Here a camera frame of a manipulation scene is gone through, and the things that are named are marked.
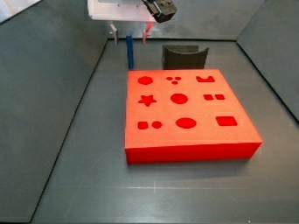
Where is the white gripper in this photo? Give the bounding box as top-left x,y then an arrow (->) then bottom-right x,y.
88,0 -> 155,46

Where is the red shape-sorting board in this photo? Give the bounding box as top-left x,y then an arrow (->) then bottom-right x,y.
126,69 -> 262,164

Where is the blue square-circle peg object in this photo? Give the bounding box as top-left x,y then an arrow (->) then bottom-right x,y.
126,35 -> 135,69

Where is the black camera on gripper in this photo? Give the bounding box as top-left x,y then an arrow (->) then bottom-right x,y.
142,0 -> 178,24

